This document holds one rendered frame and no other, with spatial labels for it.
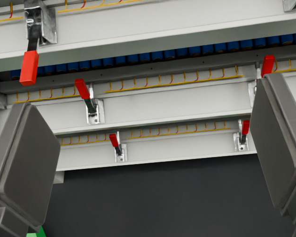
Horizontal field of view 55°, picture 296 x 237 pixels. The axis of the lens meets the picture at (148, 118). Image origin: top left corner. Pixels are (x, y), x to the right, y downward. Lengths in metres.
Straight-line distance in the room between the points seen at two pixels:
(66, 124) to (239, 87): 0.30
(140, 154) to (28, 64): 0.41
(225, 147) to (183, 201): 0.17
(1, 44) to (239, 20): 0.26
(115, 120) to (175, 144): 0.21
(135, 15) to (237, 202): 0.52
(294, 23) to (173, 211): 0.51
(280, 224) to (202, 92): 0.38
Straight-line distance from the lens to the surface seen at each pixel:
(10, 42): 0.36
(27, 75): 0.29
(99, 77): 0.47
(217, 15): 0.32
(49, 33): 0.33
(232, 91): 0.48
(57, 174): 0.77
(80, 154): 0.69
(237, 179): 0.74
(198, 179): 0.73
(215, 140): 0.65
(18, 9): 0.37
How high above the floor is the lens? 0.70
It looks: 61 degrees down
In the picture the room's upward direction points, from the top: 17 degrees counter-clockwise
